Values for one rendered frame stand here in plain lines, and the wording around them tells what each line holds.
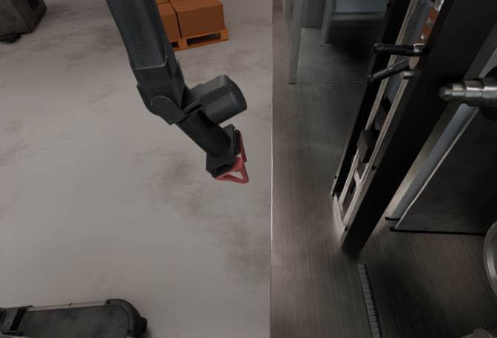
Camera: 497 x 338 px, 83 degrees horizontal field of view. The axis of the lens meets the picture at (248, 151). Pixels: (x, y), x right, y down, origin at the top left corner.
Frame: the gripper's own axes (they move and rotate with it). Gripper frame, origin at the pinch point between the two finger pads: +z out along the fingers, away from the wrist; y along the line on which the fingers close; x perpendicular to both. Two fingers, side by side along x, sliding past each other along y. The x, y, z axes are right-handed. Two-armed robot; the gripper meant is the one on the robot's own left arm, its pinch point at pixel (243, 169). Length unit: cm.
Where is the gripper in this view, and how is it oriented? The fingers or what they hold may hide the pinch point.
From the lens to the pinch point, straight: 62.1
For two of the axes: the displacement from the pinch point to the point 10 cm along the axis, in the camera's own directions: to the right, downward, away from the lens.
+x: -8.5, 4.0, 3.3
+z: 5.2, 5.7, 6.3
